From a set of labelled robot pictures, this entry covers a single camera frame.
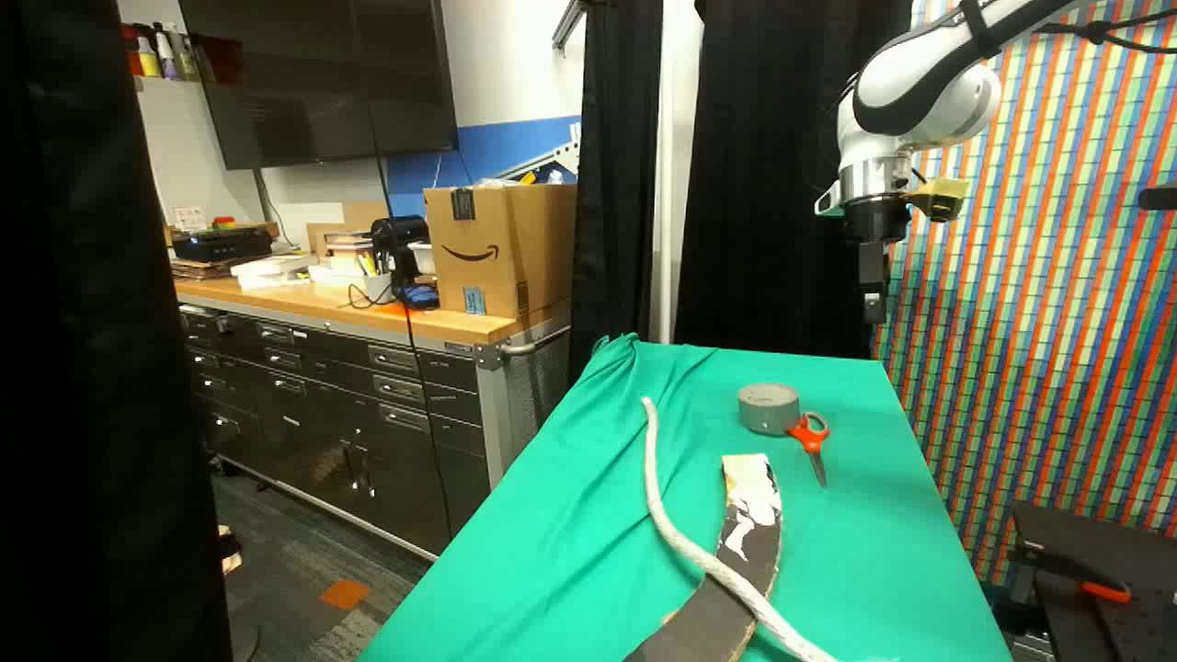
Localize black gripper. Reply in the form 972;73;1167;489
851;200;909;325

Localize gray tape roll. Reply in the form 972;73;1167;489
738;381;800;433

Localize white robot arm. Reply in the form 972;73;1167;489
811;0;1073;325

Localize black curtain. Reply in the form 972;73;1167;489
571;0;912;365

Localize amazon cardboard box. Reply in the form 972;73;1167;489
422;183;578;327

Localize curved black wooden board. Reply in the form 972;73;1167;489
625;452;781;662

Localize green tablecloth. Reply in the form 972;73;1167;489
360;335;1006;662

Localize black drawer workbench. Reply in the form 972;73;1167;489
175;279;567;559

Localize orange handled scissors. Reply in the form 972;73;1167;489
788;414;831;482

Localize white braided rope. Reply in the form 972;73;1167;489
635;393;838;662

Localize wall mounted black monitor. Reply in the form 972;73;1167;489
175;0;455;168

